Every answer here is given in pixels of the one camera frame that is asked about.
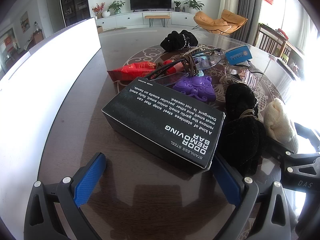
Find grey curtain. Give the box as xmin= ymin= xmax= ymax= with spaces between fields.
xmin=236 ymin=0 xmax=263 ymax=46

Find white storage box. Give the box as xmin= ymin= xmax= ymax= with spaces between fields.
xmin=0 ymin=17 xmax=102 ymax=228

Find red snack packet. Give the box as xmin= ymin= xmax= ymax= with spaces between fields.
xmin=107 ymin=61 xmax=160 ymax=82

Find cream knit scrunchie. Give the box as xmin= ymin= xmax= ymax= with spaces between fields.
xmin=264 ymin=98 xmax=299 ymax=153

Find large leafy potted plant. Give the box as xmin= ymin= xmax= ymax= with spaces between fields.
xmin=184 ymin=0 xmax=205 ymax=14

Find white TV cabinet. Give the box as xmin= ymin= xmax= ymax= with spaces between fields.
xmin=96 ymin=10 xmax=200 ymax=31

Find green potted plant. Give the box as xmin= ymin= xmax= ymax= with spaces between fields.
xmin=108 ymin=0 xmax=125 ymax=15

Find dark display cabinet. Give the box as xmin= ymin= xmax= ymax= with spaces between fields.
xmin=58 ymin=0 xmax=90 ymax=27

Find wooden bench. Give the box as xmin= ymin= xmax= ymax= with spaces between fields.
xmin=144 ymin=14 xmax=171 ymax=27

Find wooden dining table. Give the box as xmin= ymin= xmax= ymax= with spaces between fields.
xmin=24 ymin=27 xmax=44 ymax=50

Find black beaded scrunchie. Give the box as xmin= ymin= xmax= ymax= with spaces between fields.
xmin=160 ymin=30 xmax=199 ymax=52

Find purple silicone toy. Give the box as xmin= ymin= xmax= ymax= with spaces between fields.
xmin=172 ymin=76 xmax=216 ymax=103

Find framed wall picture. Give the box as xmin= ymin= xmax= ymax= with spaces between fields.
xmin=19 ymin=11 xmax=30 ymax=32

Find blue medicine box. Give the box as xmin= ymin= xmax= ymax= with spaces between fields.
xmin=224 ymin=45 xmax=252 ymax=64

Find rimless glasses black temples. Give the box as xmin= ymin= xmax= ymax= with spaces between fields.
xmin=144 ymin=48 xmax=223 ymax=88

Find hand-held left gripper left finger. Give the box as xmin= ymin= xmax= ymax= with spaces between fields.
xmin=24 ymin=152 xmax=107 ymax=240

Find black cardboard box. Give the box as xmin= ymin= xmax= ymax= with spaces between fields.
xmin=101 ymin=77 xmax=226 ymax=175

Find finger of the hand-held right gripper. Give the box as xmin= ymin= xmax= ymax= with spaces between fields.
xmin=267 ymin=139 xmax=295 ymax=161
xmin=294 ymin=122 xmax=320 ymax=153

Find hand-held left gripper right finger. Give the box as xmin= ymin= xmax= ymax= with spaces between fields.
xmin=212 ymin=152 xmax=304 ymax=240

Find red flower arrangement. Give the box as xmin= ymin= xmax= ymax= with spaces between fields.
xmin=92 ymin=3 xmax=105 ymax=19

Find silver bead chain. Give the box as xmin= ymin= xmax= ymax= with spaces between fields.
xmin=179 ymin=44 xmax=220 ymax=58

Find orange lounge chair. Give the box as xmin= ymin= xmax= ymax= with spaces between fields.
xmin=193 ymin=9 xmax=248 ymax=34

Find black television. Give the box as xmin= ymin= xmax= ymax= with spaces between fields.
xmin=129 ymin=0 xmax=172 ymax=11

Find brown hair tie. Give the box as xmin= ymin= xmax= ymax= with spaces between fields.
xmin=180 ymin=55 xmax=201 ymax=77

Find wooden chair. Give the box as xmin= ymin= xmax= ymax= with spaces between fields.
xmin=257 ymin=23 xmax=288 ymax=55

